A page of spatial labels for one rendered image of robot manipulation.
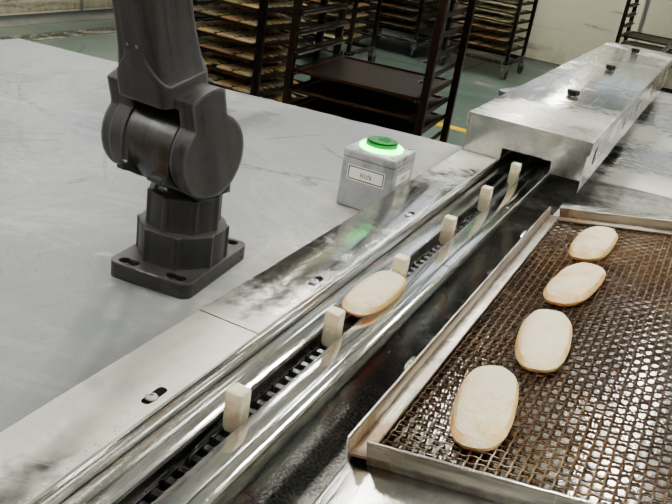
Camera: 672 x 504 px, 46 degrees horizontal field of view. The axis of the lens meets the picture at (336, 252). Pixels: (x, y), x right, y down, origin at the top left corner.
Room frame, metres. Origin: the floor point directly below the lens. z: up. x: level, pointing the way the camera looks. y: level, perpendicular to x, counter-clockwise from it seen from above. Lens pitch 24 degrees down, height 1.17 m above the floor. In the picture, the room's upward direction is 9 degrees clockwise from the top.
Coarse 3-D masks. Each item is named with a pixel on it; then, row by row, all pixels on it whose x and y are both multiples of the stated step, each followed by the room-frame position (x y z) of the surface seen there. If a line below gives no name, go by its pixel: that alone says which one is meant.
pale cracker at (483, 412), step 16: (480, 368) 0.45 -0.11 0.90; (496, 368) 0.45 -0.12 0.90; (464, 384) 0.43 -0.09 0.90; (480, 384) 0.42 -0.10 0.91; (496, 384) 0.43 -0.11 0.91; (512, 384) 0.43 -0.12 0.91; (464, 400) 0.41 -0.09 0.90; (480, 400) 0.40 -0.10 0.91; (496, 400) 0.41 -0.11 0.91; (512, 400) 0.41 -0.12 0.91; (464, 416) 0.39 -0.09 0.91; (480, 416) 0.39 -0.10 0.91; (496, 416) 0.39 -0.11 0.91; (512, 416) 0.39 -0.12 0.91; (464, 432) 0.37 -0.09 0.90; (480, 432) 0.37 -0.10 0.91; (496, 432) 0.37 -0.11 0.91; (464, 448) 0.37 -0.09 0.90; (480, 448) 0.36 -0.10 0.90
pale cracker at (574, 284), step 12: (576, 264) 0.65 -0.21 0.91; (588, 264) 0.65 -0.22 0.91; (564, 276) 0.61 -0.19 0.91; (576, 276) 0.61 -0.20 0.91; (588, 276) 0.62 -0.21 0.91; (600, 276) 0.62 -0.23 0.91; (552, 288) 0.59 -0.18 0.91; (564, 288) 0.59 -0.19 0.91; (576, 288) 0.59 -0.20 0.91; (588, 288) 0.59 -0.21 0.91; (552, 300) 0.57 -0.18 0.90; (564, 300) 0.57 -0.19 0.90; (576, 300) 0.57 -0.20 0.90
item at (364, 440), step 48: (528, 240) 0.73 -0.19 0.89; (624, 240) 0.74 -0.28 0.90; (480, 288) 0.58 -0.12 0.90; (528, 288) 0.61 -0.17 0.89; (624, 288) 0.61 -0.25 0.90; (480, 336) 0.51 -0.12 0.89; (576, 336) 0.52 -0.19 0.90; (528, 384) 0.45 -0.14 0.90; (576, 384) 0.45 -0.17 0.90; (624, 384) 0.45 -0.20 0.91; (384, 432) 0.38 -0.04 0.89; (528, 432) 0.39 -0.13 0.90; (432, 480) 0.34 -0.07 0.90; (480, 480) 0.33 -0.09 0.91; (528, 480) 0.34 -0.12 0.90
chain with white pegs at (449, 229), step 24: (528, 168) 1.16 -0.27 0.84; (480, 192) 0.94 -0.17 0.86; (408, 264) 0.69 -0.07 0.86; (336, 312) 0.55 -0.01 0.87; (336, 336) 0.55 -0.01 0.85; (312, 360) 0.53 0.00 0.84; (240, 384) 0.43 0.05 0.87; (240, 408) 0.42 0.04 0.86; (216, 432) 0.42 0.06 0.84; (192, 456) 0.39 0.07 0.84; (168, 480) 0.37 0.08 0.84
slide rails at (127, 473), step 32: (512, 160) 1.16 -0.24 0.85; (544, 160) 1.18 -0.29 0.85; (512, 192) 1.00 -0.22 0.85; (480, 224) 0.86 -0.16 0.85; (384, 256) 0.72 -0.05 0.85; (448, 256) 0.75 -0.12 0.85; (320, 320) 0.57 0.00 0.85; (288, 352) 0.52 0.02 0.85; (224, 384) 0.46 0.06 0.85; (256, 384) 0.47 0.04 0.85; (288, 384) 0.47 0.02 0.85; (192, 416) 0.42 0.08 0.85; (256, 416) 0.43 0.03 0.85; (160, 448) 0.38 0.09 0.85; (224, 448) 0.39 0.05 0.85; (96, 480) 0.35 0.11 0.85; (128, 480) 0.35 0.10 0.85; (192, 480) 0.36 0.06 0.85
